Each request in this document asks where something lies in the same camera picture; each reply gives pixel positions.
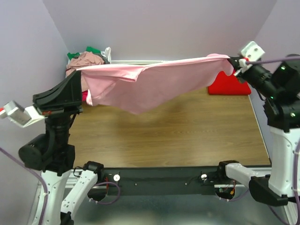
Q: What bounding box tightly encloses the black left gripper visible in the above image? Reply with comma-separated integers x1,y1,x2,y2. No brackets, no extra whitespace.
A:
34,67,84,147

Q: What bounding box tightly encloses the light pink t shirt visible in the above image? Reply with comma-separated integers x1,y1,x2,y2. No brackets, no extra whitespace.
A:
79,54,233,114

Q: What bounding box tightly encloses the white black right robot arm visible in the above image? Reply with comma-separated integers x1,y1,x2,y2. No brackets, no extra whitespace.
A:
215,54,300,208

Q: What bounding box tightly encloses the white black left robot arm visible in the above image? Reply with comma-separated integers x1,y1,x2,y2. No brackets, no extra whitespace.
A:
18,71,104,225

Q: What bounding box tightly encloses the magenta t shirt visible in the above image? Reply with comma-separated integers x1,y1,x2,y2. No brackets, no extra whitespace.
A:
82,90,91,102

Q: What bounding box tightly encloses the folded red t shirt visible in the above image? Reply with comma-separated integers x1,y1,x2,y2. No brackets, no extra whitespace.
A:
207,71,251,96

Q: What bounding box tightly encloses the green t shirt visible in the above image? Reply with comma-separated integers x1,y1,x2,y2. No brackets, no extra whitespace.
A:
67,46,101,60

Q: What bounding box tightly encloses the dusty pink t shirt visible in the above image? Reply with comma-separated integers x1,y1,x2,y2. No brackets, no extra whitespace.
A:
66,52,105,76

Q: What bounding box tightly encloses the grey t shirt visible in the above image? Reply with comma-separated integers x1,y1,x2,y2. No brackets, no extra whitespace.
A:
100,53,111,64

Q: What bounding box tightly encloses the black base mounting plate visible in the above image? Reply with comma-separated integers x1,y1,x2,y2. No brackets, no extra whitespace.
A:
103,166,232,197

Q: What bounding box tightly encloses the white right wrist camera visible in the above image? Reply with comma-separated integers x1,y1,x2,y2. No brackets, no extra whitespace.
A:
239,41,265,61

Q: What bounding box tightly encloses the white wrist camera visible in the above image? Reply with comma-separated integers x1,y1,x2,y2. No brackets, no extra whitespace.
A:
239,41,265,61
0,101,45,128

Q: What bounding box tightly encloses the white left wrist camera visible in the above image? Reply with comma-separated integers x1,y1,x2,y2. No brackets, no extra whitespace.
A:
0,101,45,128

